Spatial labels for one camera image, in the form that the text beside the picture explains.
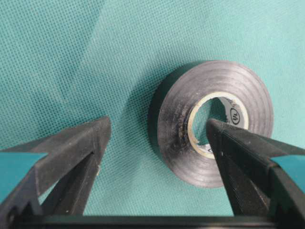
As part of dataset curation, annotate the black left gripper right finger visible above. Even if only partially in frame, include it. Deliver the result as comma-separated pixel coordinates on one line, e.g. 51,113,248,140
206,119,305,229

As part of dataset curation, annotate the black tape roll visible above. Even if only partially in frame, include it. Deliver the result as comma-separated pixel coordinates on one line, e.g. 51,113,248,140
148,60,274,188

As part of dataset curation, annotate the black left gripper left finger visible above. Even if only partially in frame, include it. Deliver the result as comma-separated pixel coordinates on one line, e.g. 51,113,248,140
0,116,111,229

